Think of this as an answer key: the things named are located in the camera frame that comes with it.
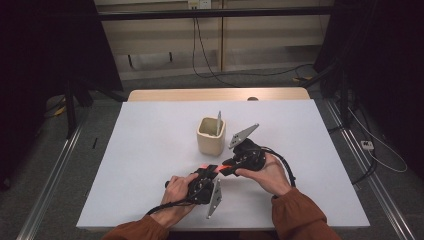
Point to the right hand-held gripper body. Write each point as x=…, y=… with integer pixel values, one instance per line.
x=250, y=156

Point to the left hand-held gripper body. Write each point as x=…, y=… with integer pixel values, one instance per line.
x=201, y=191

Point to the orange highlighter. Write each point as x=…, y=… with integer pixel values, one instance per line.
x=220, y=168

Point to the beige square pen holder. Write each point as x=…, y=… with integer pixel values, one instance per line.
x=210, y=146

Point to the silver pen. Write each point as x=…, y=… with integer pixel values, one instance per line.
x=219, y=121

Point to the person's left hand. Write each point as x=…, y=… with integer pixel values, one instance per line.
x=175, y=196

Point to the person's right hand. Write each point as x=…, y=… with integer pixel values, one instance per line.
x=271, y=176

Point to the white table mat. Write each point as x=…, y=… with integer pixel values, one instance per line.
x=150, y=133

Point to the light wooden table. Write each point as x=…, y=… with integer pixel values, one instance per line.
x=200, y=95

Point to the yellow floor tape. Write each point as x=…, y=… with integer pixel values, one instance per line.
x=301, y=79
x=60, y=111

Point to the black metal stand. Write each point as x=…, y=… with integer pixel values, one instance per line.
x=343, y=100
x=70, y=113

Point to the white power adapter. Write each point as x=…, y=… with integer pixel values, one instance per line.
x=366, y=145

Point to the beige wooden cabinet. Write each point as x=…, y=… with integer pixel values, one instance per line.
x=160, y=36

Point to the black horizontal bar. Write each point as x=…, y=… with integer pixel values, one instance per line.
x=216, y=13

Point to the black curtain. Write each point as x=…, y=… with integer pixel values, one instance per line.
x=40, y=50
x=393, y=50

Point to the aluminium floor rail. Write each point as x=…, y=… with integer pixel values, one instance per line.
x=386, y=203
x=50, y=186

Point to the white wall socket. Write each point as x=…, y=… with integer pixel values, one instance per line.
x=199, y=4

